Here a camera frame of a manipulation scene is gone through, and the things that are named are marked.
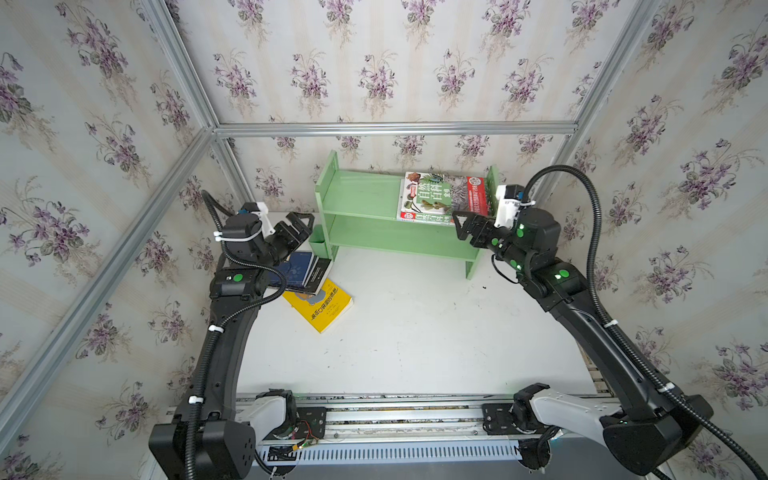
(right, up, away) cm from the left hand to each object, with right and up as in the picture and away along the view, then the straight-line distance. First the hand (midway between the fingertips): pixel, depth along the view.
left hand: (305, 225), depth 72 cm
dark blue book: (-11, -13, +26) cm, 31 cm away
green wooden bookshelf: (+12, +4, +12) cm, 17 cm away
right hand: (+42, +3, -3) cm, 42 cm away
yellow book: (0, -26, +21) cm, 33 cm away
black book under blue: (-4, -15, +25) cm, 30 cm away
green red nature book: (+33, +9, +12) cm, 36 cm away
